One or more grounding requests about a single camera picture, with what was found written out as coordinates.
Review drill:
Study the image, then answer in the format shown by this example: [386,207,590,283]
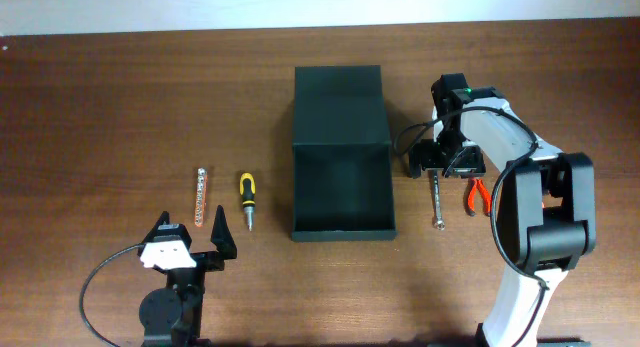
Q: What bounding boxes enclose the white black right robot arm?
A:
[292,66,596,346]

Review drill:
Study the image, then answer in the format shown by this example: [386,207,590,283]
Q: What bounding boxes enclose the orange socket rail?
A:
[194,168,208,227]

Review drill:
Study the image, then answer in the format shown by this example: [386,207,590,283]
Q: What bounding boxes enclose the silver ring wrench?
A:
[433,172,446,231]

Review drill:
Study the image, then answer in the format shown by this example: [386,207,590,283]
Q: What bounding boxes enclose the small orange pliers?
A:
[466,177,492,217]

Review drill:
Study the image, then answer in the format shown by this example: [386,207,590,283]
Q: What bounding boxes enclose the yellow black screwdriver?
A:
[239,172,256,231]

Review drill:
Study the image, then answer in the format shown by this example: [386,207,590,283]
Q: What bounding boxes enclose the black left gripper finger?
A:
[211,205,237,260]
[143,211,170,243]

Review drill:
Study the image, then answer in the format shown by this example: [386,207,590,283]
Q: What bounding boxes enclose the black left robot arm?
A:
[138,211,224,347]

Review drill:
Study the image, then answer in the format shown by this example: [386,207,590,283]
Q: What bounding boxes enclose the black open box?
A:
[292,65,397,242]

